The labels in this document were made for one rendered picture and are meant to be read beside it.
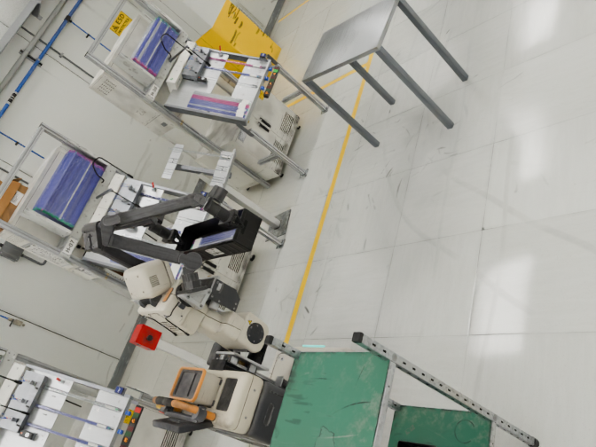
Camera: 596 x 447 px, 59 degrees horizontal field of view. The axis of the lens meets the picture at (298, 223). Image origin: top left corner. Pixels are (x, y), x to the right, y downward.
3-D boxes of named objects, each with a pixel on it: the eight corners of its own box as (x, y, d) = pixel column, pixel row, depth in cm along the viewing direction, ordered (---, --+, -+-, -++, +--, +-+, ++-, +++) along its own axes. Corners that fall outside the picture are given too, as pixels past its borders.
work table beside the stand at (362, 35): (452, 128, 345) (376, 46, 304) (374, 147, 400) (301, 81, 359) (468, 75, 361) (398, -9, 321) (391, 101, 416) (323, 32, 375)
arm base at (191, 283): (176, 294, 229) (191, 293, 220) (173, 276, 230) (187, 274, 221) (194, 290, 235) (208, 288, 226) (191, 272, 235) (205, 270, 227)
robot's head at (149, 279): (151, 300, 227) (138, 267, 225) (130, 301, 242) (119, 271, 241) (178, 287, 236) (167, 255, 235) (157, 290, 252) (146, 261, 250)
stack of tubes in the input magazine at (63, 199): (105, 168, 385) (72, 147, 371) (73, 228, 362) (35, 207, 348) (98, 173, 394) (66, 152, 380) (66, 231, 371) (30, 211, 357)
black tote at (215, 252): (189, 263, 285) (172, 254, 280) (200, 236, 293) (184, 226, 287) (251, 251, 243) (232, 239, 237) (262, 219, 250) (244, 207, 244)
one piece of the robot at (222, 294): (233, 319, 248) (197, 301, 237) (203, 321, 269) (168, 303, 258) (245, 289, 255) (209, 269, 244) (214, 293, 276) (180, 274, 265)
